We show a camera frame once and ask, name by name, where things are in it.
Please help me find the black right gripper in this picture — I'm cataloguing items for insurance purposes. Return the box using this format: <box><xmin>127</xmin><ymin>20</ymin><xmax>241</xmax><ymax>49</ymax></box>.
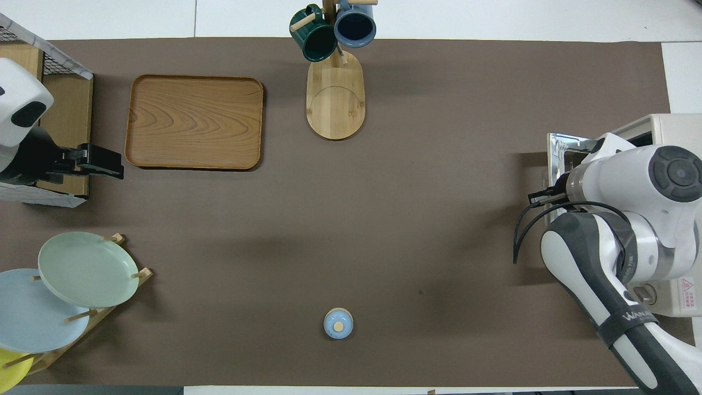
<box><xmin>528</xmin><ymin>174</ymin><xmax>571</xmax><ymax>208</ymax></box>

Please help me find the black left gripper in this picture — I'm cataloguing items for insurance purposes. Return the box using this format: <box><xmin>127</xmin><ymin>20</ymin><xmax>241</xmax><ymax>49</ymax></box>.
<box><xmin>53</xmin><ymin>143</ymin><xmax>125</xmax><ymax>180</ymax></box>

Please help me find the white toaster oven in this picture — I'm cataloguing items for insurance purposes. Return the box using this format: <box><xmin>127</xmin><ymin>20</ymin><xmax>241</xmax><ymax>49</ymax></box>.
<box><xmin>603</xmin><ymin>114</ymin><xmax>702</xmax><ymax>318</ymax></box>

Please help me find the rectangular wooden tray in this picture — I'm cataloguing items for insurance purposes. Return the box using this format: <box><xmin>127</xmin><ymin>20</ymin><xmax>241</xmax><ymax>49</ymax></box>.
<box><xmin>124</xmin><ymin>75</ymin><xmax>264</xmax><ymax>171</ymax></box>

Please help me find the pale green plate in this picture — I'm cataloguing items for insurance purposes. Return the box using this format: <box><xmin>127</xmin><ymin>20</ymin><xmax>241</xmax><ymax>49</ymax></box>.
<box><xmin>38</xmin><ymin>232</ymin><xmax>140</xmax><ymax>308</ymax></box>

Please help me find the wooden plate rack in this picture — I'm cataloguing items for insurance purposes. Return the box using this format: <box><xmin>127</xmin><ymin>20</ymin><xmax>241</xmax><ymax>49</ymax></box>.
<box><xmin>0</xmin><ymin>233</ymin><xmax>154</xmax><ymax>377</ymax></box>

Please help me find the brown table mat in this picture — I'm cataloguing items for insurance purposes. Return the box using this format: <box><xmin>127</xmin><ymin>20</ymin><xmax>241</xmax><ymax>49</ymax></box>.
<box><xmin>0</xmin><ymin>37</ymin><xmax>698</xmax><ymax>388</ymax></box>

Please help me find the light blue plate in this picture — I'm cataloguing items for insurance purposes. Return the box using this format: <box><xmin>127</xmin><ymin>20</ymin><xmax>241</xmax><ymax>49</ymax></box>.
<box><xmin>0</xmin><ymin>268</ymin><xmax>91</xmax><ymax>353</ymax></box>

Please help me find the yellow plate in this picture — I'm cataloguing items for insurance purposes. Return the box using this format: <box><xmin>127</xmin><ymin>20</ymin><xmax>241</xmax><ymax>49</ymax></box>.
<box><xmin>0</xmin><ymin>348</ymin><xmax>34</xmax><ymax>394</ymax></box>

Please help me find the wooden mug tree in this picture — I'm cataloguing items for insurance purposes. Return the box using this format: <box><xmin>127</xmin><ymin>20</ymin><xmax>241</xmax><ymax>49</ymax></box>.
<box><xmin>291</xmin><ymin>0</ymin><xmax>379</xmax><ymax>141</ymax></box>

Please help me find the dark green mug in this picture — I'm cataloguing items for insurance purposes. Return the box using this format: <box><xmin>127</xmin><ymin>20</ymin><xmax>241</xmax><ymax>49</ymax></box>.
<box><xmin>289</xmin><ymin>4</ymin><xmax>339</xmax><ymax>63</ymax></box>

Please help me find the small blue lid wooden knob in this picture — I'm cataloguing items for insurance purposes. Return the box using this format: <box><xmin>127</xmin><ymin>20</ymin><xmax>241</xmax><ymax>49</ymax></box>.
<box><xmin>323</xmin><ymin>307</ymin><xmax>354</xmax><ymax>340</ymax></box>

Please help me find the blue mug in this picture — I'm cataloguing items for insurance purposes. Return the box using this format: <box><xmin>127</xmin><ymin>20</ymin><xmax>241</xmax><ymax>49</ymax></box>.
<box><xmin>333</xmin><ymin>0</ymin><xmax>377</xmax><ymax>48</ymax></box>

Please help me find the wooden shelf black wire mesh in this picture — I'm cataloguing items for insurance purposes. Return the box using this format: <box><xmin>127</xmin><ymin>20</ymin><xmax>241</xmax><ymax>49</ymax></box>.
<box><xmin>0</xmin><ymin>14</ymin><xmax>94</xmax><ymax>208</ymax></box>

